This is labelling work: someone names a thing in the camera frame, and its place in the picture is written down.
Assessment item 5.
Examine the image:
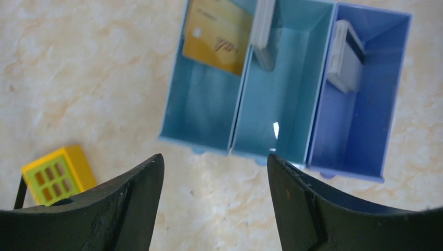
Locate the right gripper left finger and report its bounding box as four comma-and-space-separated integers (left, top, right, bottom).
1, 154, 165, 250

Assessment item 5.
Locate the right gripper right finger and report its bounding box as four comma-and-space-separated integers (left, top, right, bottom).
267, 154, 442, 250

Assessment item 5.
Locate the silver credit card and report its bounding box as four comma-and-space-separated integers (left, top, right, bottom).
327, 19, 365, 93

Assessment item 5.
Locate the black credit card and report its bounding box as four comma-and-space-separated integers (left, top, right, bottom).
250, 0, 282, 72

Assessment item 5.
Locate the gold credit card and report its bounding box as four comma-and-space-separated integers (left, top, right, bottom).
182, 1, 253, 76

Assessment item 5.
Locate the yellow red blue toy block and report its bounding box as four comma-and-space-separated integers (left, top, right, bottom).
21, 144, 97, 206

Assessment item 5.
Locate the purple drawer right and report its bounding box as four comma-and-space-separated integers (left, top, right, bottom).
307, 3, 412, 182

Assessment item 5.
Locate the black tripod stand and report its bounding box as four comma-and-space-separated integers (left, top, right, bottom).
14, 176, 28, 210

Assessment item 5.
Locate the light blue drawer middle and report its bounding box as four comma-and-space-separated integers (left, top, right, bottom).
231, 1, 336, 165

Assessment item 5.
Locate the light blue drawer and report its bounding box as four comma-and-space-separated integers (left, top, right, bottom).
231, 1, 336, 165
159, 1, 255, 154

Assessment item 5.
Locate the light blue drawer left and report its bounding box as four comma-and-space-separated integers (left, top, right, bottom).
159, 1, 255, 154

